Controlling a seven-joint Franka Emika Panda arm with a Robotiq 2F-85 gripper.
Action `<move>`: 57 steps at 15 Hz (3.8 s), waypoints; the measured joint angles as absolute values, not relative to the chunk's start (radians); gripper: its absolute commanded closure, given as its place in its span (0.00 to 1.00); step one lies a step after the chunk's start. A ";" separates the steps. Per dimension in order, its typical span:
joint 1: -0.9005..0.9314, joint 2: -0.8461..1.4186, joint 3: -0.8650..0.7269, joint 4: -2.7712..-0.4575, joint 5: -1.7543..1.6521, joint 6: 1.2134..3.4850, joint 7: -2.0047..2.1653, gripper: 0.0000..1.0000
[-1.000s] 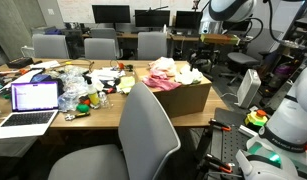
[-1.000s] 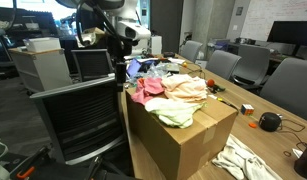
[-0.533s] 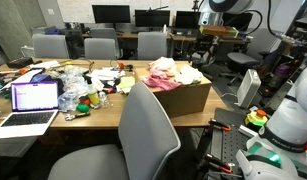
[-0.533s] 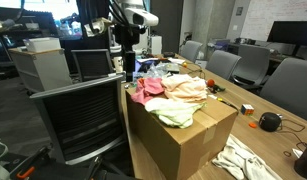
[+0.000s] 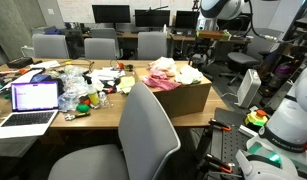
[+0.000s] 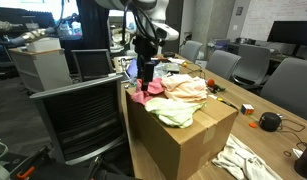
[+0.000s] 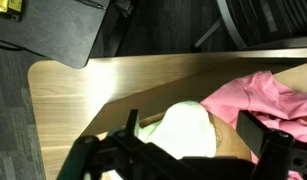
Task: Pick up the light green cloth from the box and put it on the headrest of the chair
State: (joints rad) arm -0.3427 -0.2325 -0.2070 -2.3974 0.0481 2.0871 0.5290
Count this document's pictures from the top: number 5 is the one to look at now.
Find grey conference chair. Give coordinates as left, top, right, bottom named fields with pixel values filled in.
left=83, top=37, right=118, bottom=61
left=89, top=27, right=122, bottom=58
left=137, top=31, right=168, bottom=61
left=31, top=33, right=70, bottom=60

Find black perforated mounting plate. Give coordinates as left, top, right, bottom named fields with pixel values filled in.
left=206, top=107, right=261, bottom=180

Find white paper sheets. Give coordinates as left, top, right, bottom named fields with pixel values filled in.
left=89, top=67, right=122, bottom=83

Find silver laptop purple screen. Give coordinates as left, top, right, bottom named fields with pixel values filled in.
left=0, top=80, right=60, bottom=140

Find peach cloth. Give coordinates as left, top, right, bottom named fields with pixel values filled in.
left=148, top=56, right=177, bottom=77

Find clear glass jar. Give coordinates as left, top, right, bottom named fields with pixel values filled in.
left=98, top=91, right=111, bottom=109

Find yellow black utility knife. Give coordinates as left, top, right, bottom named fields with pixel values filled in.
left=64, top=111, right=91, bottom=122

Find pink cloth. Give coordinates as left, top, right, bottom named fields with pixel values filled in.
left=142, top=68, right=182, bottom=92

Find black computer monitor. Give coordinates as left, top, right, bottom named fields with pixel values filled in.
left=174, top=10, right=201, bottom=30
left=91, top=4, right=132, bottom=24
left=134, top=9, right=171, bottom=28

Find green ball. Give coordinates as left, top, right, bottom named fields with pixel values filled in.
left=75, top=103, right=91, bottom=114

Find grey swivel office chair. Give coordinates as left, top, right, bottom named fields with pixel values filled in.
left=219, top=28, right=284, bottom=86

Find orange green wrist camera box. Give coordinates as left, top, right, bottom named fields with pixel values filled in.
left=196, top=29, right=233, bottom=42

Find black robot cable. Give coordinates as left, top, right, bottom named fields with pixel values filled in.
left=246, top=0, right=284, bottom=43

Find brown cardboard box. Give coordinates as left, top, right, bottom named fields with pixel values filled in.
left=134, top=60, right=213, bottom=119

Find pale yellow cloth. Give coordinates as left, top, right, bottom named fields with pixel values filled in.
left=116, top=75, right=137, bottom=95

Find white space heater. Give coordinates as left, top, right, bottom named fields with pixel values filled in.
left=236, top=68, right=262, bottom=109

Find clear plastic bags pile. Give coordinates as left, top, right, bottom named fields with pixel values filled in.
left=57, top=65, right=91, bottom=113

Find orange black clamp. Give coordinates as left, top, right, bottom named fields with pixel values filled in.
left=202, top=152, right=237, bottom=175
left=208, top=118, right=233, bottom=133

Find blue cloth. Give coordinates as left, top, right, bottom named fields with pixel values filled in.
left=30, top=73, right=53, bottom=84

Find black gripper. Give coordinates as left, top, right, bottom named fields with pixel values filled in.
left=191, top=39, right=215, bottom=67

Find grey office chair black-ribbed back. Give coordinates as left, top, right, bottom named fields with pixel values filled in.
left=47, top=82, right=182, bottom=180

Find yellow spray bottle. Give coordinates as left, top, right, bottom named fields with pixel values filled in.
left=85, top=77, right=101, bottom=108

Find yellow red emergency stop button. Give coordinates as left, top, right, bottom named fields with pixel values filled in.
left=244, top=109, right=269, bottom=128

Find white paper sheet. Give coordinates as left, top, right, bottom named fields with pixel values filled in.
left=28, top=59, right=61, bottom=70

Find black flat case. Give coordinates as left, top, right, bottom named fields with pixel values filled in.
left=6, top=56, right=35, bottom=70

